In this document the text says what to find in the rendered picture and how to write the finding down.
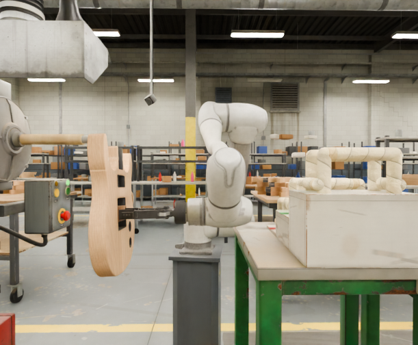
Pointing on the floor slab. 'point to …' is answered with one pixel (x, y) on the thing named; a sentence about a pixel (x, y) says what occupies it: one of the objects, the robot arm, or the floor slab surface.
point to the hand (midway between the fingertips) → (123, 213)
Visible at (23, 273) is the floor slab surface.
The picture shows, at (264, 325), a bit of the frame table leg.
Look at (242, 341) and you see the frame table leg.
